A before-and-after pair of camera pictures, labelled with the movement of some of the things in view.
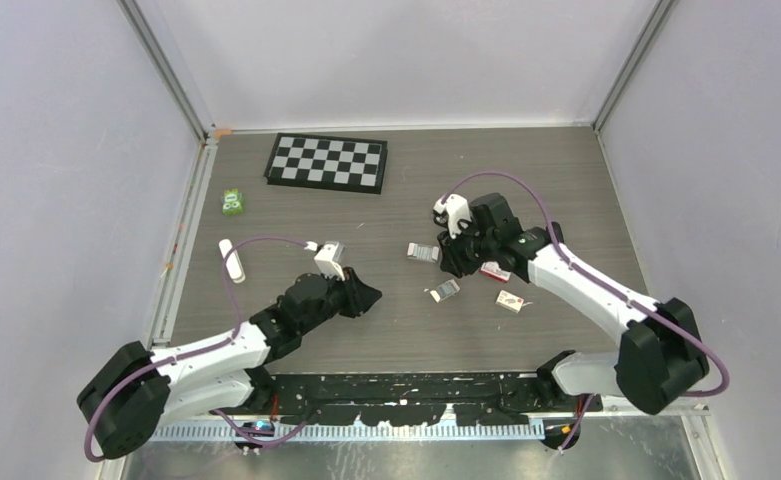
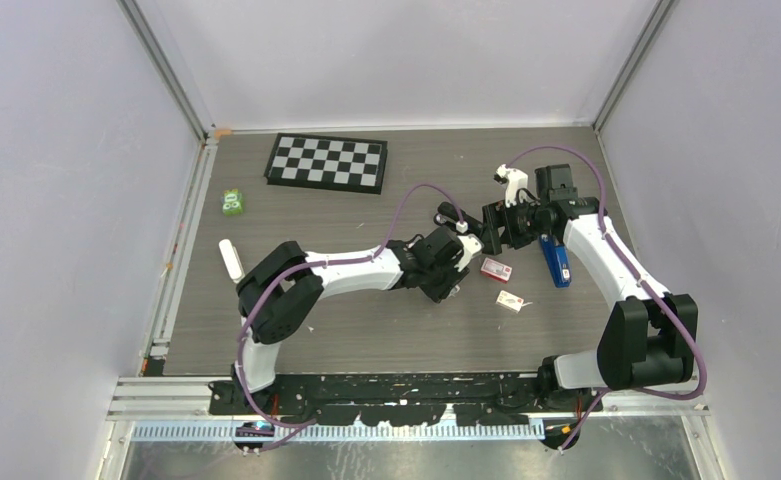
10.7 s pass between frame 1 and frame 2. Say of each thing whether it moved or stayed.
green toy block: stayed
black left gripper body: moved
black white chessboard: stayed
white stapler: stayed
